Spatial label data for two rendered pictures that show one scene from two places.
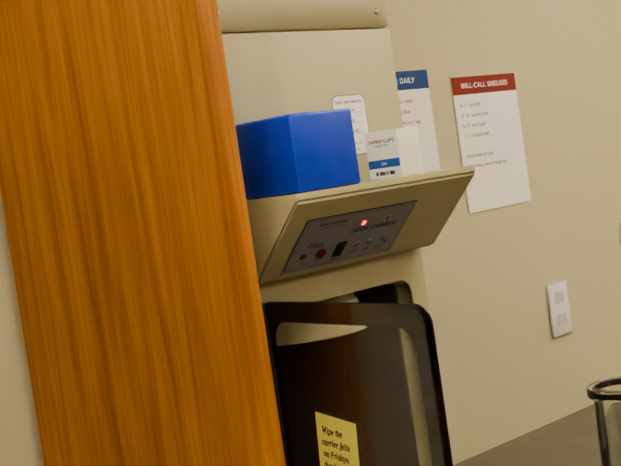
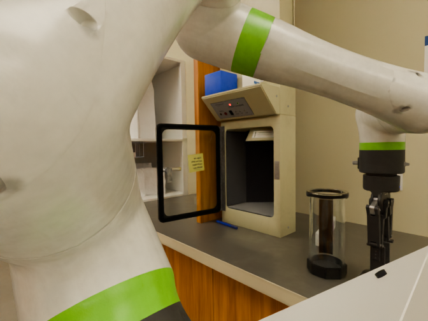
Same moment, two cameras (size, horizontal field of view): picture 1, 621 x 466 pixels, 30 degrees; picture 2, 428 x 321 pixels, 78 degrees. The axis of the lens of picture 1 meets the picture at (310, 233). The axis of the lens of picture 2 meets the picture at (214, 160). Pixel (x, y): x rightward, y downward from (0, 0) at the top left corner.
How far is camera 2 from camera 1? 177 cm
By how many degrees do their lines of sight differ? 90
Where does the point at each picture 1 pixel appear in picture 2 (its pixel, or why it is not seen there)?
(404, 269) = (271, 122)
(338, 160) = (214, 86)
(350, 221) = (224, 104)
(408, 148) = (247, 79)
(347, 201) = (216, 98)
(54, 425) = not seen: hidden behind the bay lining
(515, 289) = not seen: outside the picture
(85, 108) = not seen: hidden behind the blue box
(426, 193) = (244, 94)
